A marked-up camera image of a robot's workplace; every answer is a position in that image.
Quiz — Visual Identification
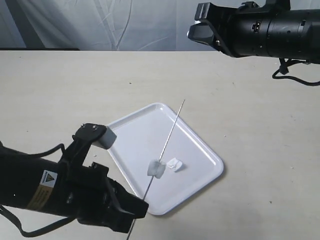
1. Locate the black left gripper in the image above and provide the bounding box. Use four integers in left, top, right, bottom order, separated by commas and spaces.
57, 161, 149, 233

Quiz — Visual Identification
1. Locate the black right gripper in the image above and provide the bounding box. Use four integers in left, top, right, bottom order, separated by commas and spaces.
187, 1, 269, 58

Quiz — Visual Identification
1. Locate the white marshmallow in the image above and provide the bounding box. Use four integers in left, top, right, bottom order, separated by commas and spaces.
166, 158, 183, 172
147, 160, 166, 179

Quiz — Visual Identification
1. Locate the thin metal skewer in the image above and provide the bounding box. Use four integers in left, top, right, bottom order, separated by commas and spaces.
126, 98, 186, 240

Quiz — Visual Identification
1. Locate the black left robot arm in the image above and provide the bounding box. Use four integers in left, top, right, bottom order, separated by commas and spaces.
0, 146, 149, 238

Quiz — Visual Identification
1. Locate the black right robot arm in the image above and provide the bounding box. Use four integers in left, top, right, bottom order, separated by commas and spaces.
187, 0, 320, 64

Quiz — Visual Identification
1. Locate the white plastic tray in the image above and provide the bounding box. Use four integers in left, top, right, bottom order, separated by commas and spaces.
108, 102, 224, 216

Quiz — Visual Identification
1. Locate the white backdrop curtain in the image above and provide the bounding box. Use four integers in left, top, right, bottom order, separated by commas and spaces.
0, 0, 210, 52

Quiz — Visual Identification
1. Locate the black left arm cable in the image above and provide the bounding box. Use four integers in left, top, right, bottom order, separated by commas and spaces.
0, 143, 81, 238

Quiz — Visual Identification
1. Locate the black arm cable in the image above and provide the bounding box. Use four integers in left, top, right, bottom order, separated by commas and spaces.
0, 143, 81, 238
271, 57, 320, 88

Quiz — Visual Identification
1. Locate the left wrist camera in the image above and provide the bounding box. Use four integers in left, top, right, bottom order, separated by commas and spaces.
68, 123, 117, 168

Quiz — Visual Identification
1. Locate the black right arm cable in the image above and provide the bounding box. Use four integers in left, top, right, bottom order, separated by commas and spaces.
271, 57, 320, 88

